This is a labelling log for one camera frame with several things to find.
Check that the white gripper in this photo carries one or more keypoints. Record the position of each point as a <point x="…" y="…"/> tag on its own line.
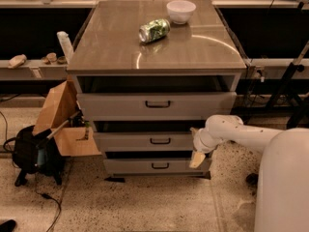
<point x="201" y="141"/>

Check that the grey drawer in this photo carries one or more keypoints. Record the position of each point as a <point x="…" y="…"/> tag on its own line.
<point x="144" y="141"/>
<point x="123" y="167"/>
<point x="154" y="107"/>

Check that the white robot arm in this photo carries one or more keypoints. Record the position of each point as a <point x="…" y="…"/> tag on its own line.
<point x="283" y="181"/>

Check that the grey top drawer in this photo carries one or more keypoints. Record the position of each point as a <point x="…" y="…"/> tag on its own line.
<point x="154" y="107"/>

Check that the grey bottom drawer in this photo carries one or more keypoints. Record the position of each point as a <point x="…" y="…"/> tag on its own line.
<point x="123" y="167"/>

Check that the grey drawer cabinet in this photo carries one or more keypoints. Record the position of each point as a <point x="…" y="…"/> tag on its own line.
<point x="197" y="57"/>

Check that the black stand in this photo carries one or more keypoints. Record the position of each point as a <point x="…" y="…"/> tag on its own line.
<point x="284" y="88"/>

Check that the green soda can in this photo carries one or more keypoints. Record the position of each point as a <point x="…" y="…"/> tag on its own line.
<point x="154" y="30"/>

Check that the white bowl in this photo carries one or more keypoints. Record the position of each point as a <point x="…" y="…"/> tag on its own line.
<point x="180" y="11"/>

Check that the black bag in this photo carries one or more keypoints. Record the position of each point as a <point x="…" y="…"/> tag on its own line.
<point x="36" y="153"/>

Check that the white plastic bottle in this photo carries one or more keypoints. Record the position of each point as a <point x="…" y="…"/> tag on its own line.
<point x="66" y="45"/>

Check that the small round brown object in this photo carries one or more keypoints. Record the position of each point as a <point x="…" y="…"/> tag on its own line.
<point x="51" y="57"/>

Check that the beige stone object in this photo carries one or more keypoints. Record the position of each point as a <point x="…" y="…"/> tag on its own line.
<point x="17" y="61"/>

